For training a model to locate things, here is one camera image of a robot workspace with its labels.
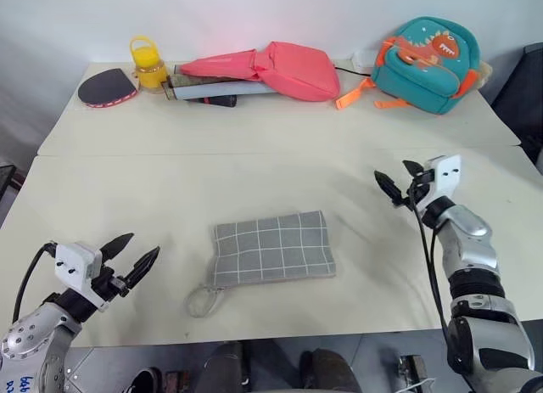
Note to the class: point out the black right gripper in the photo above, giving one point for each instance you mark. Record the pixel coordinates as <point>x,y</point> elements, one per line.
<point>418,191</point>

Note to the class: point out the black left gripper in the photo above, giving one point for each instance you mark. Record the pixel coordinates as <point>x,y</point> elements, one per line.
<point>108,282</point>

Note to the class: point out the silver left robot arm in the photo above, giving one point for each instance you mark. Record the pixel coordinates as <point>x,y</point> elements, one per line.
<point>29,335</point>

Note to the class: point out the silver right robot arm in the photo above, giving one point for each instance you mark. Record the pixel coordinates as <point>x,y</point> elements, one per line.
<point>475,257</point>

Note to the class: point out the grey checked fabric pouch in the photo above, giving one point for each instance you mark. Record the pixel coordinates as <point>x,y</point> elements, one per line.
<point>271,248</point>

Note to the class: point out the teal dinosaur backpack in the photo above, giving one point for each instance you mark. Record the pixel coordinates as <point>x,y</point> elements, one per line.
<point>424,66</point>

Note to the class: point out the black and white shoe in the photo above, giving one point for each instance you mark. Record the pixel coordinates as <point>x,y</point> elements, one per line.
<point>144,382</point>

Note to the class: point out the dark rounded cylinder shape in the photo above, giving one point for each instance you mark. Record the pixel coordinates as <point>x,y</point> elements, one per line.
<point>225,367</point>

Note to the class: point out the pink fabric bag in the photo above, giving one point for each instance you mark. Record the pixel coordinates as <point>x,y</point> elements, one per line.
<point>292,70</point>

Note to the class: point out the black table tennis paddle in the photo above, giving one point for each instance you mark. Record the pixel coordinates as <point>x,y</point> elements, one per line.
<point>104,87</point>

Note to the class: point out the black cylindrical object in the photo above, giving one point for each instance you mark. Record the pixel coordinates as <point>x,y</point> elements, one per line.
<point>216,101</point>

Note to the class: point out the brown flat box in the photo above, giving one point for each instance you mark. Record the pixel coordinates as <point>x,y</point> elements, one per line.
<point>180,78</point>

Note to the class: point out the grey rolled mat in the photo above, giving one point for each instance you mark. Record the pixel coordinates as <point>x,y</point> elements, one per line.
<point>212,90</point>

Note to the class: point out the dark brown rounded shape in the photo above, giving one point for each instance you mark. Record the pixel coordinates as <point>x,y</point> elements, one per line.
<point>328,372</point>

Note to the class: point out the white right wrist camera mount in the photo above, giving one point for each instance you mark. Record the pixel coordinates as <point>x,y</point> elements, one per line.
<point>445,174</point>

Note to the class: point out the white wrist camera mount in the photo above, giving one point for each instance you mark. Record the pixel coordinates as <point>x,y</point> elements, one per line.
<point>73,261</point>
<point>445,174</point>

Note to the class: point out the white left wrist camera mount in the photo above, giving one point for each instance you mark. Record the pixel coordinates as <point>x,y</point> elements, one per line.
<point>73,261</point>

